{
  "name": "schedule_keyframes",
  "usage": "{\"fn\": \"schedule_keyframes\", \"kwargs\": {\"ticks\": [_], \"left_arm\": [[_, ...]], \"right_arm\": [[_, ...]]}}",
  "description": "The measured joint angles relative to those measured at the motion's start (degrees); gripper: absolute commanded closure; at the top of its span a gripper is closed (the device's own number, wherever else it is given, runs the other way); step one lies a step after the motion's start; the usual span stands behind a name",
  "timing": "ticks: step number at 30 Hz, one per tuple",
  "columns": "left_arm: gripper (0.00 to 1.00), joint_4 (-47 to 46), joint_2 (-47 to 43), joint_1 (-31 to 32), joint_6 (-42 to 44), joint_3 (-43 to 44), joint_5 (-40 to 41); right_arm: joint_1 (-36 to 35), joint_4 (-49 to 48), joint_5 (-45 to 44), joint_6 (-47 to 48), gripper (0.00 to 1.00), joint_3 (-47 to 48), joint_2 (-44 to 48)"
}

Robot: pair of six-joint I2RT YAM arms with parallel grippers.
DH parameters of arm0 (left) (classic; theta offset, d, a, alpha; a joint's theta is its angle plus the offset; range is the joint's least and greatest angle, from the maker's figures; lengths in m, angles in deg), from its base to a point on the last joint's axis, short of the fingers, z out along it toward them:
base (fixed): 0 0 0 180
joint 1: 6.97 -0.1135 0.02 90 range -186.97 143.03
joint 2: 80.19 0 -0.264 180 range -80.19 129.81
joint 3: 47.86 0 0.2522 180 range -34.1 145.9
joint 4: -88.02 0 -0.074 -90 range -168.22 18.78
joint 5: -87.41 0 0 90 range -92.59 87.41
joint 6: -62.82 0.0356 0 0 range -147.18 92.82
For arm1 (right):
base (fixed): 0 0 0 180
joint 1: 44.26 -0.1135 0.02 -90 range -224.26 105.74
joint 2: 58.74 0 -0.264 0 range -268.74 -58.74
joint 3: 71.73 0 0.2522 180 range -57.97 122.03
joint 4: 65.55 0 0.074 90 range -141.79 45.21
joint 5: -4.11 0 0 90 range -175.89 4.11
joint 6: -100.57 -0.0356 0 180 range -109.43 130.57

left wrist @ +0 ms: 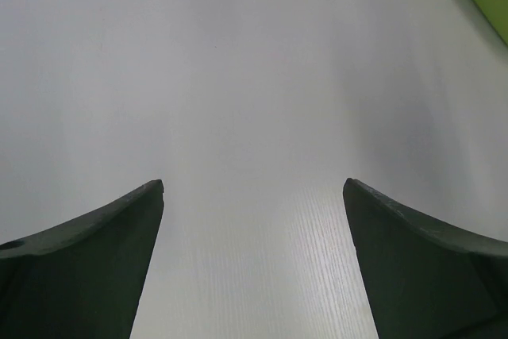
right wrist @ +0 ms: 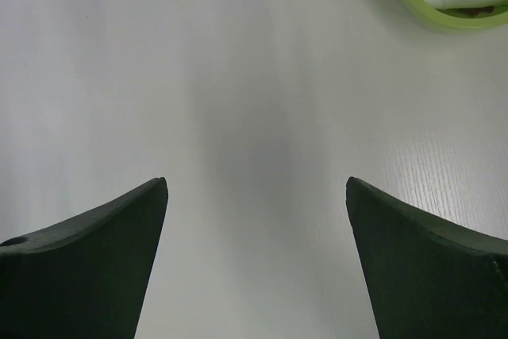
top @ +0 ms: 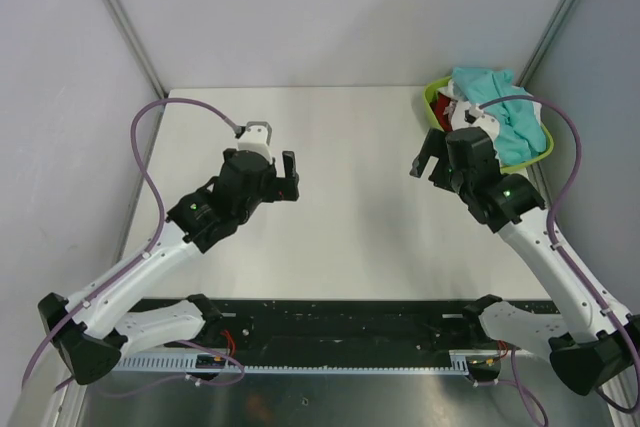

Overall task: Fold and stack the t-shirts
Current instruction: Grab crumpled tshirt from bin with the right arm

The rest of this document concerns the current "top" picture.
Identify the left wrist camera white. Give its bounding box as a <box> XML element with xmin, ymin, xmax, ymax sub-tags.
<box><xmin>237</xmin><ymin>121</ymin><xmax>272</xmax><ymax>161</ymax></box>

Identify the aluminium frame post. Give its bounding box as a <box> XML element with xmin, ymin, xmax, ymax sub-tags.
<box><xmin>518</xmin><ymin>0</ymin><xmax>580</xmax><ymax>87</ymax></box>
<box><xmin>101</xmin><ymin>0</ymin><xmax>167</xmax><ymax>98</ymax></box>

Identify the green plastic basket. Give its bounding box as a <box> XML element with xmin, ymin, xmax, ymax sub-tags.
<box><xmin>422</xmin><ymin>76</ymin><xmax>554</xmax><ymax>173</ymax></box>

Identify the red t shirt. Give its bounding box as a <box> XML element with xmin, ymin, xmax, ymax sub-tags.
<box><xmin>431</xmin><ymin>93</ymin><xmax>452</xmax><ymax>132</ymax></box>

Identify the white t shirt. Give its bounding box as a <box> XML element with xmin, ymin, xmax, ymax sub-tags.
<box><xmin>439</xmin><ymin>79</ymin><xmax>547</xmax><ymax>166</ymax></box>

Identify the purple cable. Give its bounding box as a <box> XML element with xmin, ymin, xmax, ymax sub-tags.
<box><xmin>472</xmin><ymin>94</ymin><xmax>640</xmax><ymax>427</ymax></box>
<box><xmin>20</xmin><ymin>97</ymin><xmax>246</xmax><ymax>399</ymax></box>

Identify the left aluminium frame post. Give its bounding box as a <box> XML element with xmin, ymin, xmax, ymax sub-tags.
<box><xmin>101</xmin><ymin>0</ymin><xmax>167</xmax><ymax>98</ymax></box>

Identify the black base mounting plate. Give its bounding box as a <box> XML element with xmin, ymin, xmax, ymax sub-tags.
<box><xmin>119</xmin><ymin>298</ymin><xmax>566</xmax><ymax>354</ymax></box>

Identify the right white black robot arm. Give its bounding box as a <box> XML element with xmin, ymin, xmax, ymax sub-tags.
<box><xmin>410</xmin><ymin>127</ymin><xmax>639</xmax><ymax>396</ymax></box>

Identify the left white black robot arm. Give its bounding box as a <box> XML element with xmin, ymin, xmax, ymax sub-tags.
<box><xmin>38</xmin><ymin>148</ymin><xmax>299</xmax><ymax>385</ymax></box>

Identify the teal t shirt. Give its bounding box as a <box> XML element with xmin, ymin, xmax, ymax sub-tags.
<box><xmin>448</xmin><ymin>67</ymin><xmax>547</xmax><ymax>166</ymax></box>

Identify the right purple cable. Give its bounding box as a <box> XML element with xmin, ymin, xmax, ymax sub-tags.
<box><xmin>472</xmin><ymin>94</ymin><xmax>640</xmax><ymax>427</ymax></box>

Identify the grey slotted cable duct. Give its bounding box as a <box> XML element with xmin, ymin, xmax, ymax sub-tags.
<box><xmin>113</xmin><ymin>350</ymin><xmax>482</xmax><ymax>376</ymax></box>

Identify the right aluminium frame post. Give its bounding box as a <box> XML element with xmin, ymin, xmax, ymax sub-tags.
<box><xmin>518</xmin><ymin>0</ymin><xmax>580</xmax><ymax>87</ymax></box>

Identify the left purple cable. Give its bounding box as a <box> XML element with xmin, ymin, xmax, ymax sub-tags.
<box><xmin>20</xmin><ymin>97</ymin><xmax>246</xmax><ymax>399</ymax></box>

